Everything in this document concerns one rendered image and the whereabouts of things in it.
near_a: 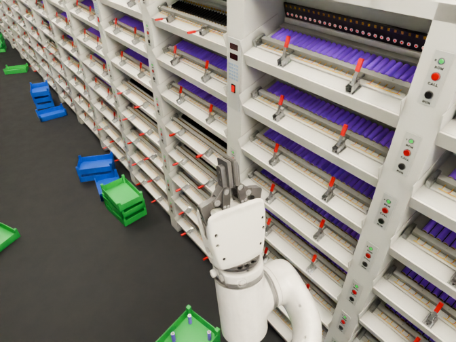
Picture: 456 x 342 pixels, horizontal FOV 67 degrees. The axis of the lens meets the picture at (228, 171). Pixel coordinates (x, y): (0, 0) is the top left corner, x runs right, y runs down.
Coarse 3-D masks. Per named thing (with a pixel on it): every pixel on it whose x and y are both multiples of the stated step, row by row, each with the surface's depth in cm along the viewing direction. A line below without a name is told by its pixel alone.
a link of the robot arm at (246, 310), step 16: (224, 288) 55; (256, 288) 55; (272, 288) 58; (224, 304) 56; (240, 304) 55; (256, 304) 56; (272, 304) 58; (224, 320) 58; (240, 320) 56; (256, 320) 57; (224, 336) 60; (240, 336) 58; (256, 336) 58
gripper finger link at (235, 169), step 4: (224, 156) 51; (228, 156) 50; (232, 160) 49; (236, 160) 49; (232, 164) 49; (236, 164) 49; (232, 168) 49; (236, 168) 49; (232, 172) 49; (236, 172) 49; (236, 176) 50; (236, 180) 50; (236, 184) 50; (248, 188) 52; (248, 192) 52
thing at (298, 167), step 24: (240, 144) 146; (264, 144) 145; (288, 144) 138; (264, 168) 142; (288, 168) 133; (312, 168) 127; (336, 168) 124; (312, 192) 123; (336, 192) 120; (360, 192) 116; (336, 216) 118; (360, 216) 112
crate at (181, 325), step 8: (184, 312) 166; (192, 312) 167; (176, 320) 162; (184, 320) 168; (192, 320) 168; (200, 320) 166; (168, 328) 159; (176, 328) 165; (184, 328) 165; (192, 328) 165; (200, 328) 165; (208, 328) 164; (216, 328) 157; (168, 336) 162; (176, 336) 162; (184, 336) 162; (192, 336) 162; (200, 336) 162; (216, 336) 156
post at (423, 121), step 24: (432, 24) 72; (432, 48) 74; (408, 96) 82; (408, 120) 84; (432, 120) 79; (432, 144) 81; (384, 168) 94; (384, 192) 97; (408, 192) 91; (408, 216) 101; (360, 240) 112; (384, 240) 104; (384, 264) 110; (336, 312) 137; (360, 312) 125; (336, 336) 143
